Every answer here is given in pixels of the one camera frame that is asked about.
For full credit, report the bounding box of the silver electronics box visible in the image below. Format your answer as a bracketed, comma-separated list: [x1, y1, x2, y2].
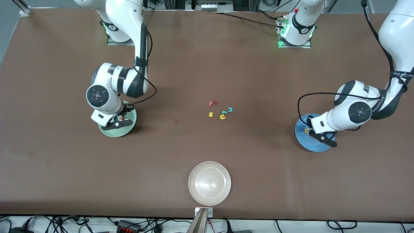
[193, 0, 234, 12]

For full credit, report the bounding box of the black red power strip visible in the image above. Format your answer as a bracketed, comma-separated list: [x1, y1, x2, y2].
[116, 220, 141, 232]

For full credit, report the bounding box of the brown table cover sheet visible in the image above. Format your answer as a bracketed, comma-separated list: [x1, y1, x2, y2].
[0, 7, 414, 223]

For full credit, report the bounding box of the thick black table cable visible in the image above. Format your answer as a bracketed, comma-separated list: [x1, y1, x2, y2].
[210, 12, 285, 29]

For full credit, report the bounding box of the green plate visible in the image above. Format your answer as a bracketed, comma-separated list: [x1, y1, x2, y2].
[98, 101, 137, 138]

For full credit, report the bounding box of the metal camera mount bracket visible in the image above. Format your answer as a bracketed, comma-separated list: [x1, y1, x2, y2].
[194, 207, 213, 218]

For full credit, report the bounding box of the aluminium camera pole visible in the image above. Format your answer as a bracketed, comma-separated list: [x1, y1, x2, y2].
[186, 209, 209, 233]

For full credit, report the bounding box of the blue plate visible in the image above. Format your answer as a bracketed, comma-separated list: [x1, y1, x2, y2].
[295, 113, 335, 152]

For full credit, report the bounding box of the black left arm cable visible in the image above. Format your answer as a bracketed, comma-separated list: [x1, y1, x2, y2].
[298, 0, 408, 130]

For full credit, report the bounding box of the black looped floor cable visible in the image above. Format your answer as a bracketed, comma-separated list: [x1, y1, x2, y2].
[326, 220, 358, 231]

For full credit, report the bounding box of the dark equipment rack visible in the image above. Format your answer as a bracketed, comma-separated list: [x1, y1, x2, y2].
[163, 0, 261, 12]

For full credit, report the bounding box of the white plate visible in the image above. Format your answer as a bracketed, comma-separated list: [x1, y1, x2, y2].
[188, 161, 232, 206]

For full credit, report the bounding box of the aluminium corner profile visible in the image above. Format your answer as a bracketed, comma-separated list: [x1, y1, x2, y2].
[12, 0, 32, 17]

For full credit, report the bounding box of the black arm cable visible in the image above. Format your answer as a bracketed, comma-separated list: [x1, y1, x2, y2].
[129, 23, 158, 105]
[298, 0, 408, 130]

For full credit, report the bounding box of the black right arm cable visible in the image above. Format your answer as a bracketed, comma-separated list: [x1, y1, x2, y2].
[129, 23, 158, 105]

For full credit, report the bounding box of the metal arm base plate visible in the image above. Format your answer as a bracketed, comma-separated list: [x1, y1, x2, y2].
[107, 31, 136, 46]
[277, 15, 312, 49]

